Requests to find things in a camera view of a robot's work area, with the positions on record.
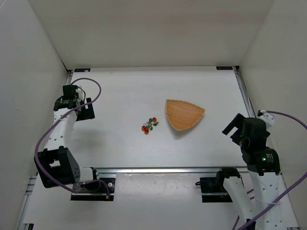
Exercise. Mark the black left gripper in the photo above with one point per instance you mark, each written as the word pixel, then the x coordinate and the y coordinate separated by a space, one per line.
pixel 84 111

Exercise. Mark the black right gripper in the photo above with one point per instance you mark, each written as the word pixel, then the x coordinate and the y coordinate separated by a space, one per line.
pixel 233 124

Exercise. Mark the fake cherry bunch with leaves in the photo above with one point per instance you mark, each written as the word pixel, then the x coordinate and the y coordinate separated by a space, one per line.
pixel 149 125

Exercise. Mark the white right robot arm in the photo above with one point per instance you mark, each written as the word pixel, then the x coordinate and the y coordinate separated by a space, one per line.
pixel 263 212

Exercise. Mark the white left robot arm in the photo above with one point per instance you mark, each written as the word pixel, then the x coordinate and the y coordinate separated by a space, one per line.
pixel 56 159

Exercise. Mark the woven bamboo fruit basket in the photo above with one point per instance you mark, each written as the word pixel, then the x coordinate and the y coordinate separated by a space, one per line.
pixel 182 115

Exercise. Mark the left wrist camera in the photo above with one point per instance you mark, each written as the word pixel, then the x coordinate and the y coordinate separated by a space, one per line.
pixel 81 93

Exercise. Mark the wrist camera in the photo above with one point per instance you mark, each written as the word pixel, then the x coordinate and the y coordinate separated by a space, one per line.
pixel 81 93
pixel 266 117

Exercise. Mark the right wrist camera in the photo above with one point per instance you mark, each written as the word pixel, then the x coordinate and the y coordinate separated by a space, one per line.
pixel 266 117

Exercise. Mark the black left corner bracket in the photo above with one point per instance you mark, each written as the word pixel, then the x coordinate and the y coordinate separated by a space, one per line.
pixel 82 70

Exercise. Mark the black corner bracket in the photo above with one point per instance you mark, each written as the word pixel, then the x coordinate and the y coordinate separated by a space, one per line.
pixel 224 68
pixel 82 70

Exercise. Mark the front aluminium frame rail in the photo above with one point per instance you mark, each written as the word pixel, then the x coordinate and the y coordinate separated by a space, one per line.
pixel 158 170

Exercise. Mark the aluminium frame rail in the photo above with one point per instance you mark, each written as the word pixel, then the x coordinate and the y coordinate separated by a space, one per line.
pixel 244 92
pixel 21 225
pixel 158 170

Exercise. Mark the right aluminium frame rail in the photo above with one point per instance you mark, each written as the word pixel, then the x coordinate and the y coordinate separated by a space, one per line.
pixel 244 92

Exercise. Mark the black right corner bracket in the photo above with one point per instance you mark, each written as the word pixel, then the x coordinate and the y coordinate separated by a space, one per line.
pixel 224 68

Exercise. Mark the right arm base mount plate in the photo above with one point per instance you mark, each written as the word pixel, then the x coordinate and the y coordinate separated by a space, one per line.
pixel 212 191

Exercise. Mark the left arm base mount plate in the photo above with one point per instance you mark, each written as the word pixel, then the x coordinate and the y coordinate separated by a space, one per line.
pixel 97 191

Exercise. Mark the left aluminium frame rail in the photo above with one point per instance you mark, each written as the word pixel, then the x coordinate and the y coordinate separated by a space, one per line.
pixel 21 225

